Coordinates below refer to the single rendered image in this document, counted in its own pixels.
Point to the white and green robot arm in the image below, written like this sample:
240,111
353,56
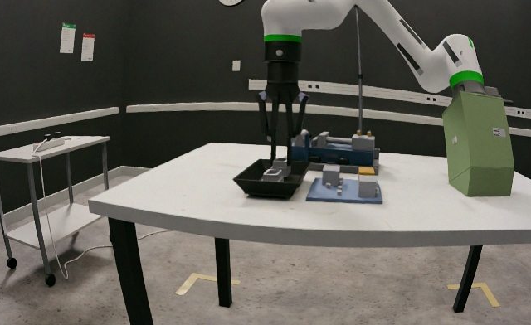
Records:
453,63

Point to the yellow block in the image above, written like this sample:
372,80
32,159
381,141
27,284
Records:
366,171

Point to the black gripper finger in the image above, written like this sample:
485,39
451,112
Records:
290,122
271,132

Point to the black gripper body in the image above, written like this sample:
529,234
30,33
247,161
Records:
282,72

